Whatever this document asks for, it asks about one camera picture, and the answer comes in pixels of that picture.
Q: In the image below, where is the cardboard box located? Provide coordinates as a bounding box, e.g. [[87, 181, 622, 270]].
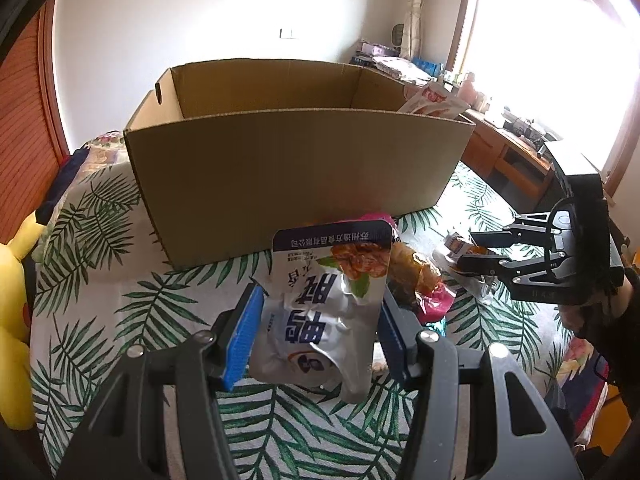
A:
[[123, 57, 476, 271]]

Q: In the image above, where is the clear sausage snack packet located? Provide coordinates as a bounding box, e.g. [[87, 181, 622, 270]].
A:
[[432, 231, 498, 303]]

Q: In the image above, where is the large chicken feet snack packet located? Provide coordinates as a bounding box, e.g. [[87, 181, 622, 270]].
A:
[[397, 80, 471, 121]]

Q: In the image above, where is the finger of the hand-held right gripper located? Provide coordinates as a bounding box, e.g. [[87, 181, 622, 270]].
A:
[[469, 211, 556, 255], [456, 252, 557, 302]]

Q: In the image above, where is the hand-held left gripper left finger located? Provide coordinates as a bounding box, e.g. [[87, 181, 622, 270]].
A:
[[55, 284, 264, 480]]

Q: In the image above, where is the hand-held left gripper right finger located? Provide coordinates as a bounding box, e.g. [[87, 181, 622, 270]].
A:
[[377, 295, 583, 480]]

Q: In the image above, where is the orange bun snack packet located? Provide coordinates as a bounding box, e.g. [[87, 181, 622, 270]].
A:
[[387, 242, 443, 313]]

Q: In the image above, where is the wooden framed window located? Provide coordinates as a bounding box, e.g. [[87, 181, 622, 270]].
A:
[[445, 0, 640, 196]]

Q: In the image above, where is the yellow plush toy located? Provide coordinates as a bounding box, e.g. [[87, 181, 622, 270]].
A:
[[0, 209, 48, 431]]

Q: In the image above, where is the person's right forearm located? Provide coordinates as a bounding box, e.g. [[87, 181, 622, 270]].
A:
[[572, 265, 640, 391]]

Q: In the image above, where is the pink snack packet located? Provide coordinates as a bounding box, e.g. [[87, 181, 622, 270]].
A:
[[357, 212, 456, 326]]

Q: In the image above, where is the person's right hand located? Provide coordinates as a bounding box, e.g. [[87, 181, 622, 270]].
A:
[[557, 302, 591, 338]]

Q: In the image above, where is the silver snack packet blue label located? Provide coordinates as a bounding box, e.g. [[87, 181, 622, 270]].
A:
[[248, 217, 393, 405]]

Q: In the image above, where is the pink box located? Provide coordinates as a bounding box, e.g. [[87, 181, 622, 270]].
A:
[[357, 42, 396, 58]]

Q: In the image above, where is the pink bottle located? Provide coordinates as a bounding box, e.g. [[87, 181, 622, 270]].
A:
[[457, 72, 481, 106]]

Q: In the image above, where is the wooden slatted wardrobe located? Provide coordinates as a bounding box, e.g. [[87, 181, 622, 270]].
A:
[[0, 0, 71, 251]]

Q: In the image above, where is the patterned beige curtain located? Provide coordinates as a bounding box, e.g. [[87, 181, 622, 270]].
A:
[[397, 0, 428, 61]]

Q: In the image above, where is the leaf print bedsheet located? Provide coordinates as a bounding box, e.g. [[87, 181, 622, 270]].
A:
[[27, 162, 596, 480]]

